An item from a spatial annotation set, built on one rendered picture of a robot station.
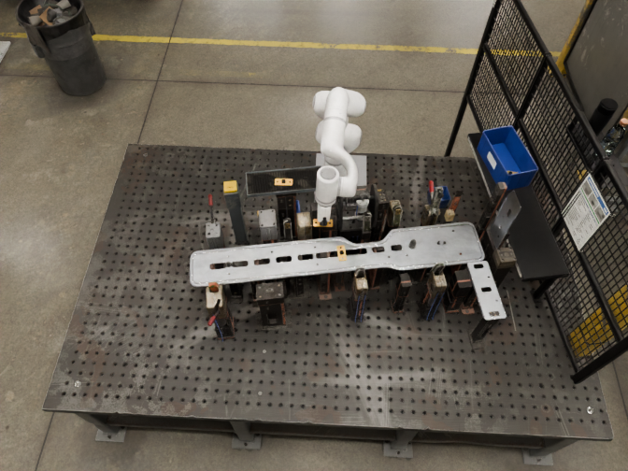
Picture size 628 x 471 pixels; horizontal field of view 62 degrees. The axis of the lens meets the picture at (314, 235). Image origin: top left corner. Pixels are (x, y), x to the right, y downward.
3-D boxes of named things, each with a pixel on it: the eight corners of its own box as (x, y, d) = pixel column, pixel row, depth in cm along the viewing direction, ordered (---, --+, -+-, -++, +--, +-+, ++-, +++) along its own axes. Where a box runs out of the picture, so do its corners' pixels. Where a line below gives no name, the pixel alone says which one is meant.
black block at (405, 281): (391, 318, 259) (399, 292, 234) (387, 298, 265) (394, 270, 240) (406, 316, 259) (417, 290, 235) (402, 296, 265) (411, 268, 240)
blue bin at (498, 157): (500, 192, 260) (507, 176, 249) (475, 148, 275) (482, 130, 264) (530, 186, 262) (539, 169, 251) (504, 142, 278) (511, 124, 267)
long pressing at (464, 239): (190, 292, 234) (189, 292, 232) (190, 250, 246) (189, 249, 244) (486, 262, 243) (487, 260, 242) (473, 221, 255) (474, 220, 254)
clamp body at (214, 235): (215, 277, 271) (202, 240, 240) (214, 258, 277) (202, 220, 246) (233, 275, 271) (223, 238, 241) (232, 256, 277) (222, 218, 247)
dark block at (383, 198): (370, 249, 280) (378, 203, 245) (368, 237, 284) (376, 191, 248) (379, 248, 280) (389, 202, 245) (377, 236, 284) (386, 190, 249)
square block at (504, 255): (478, 297, 265) (501, 263, 234) (475, 283, 269) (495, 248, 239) (494, 295, 265) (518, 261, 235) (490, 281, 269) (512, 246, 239)
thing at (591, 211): (578, 254, 227) (612, 214, 201) (559, 212, 239) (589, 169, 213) (582, 253, 227) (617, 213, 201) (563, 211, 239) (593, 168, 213)
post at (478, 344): (472, 349, 250) (490, 326, 225) (466, 328, 256) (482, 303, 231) (485, 348, 250) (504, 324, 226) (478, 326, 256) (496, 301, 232)
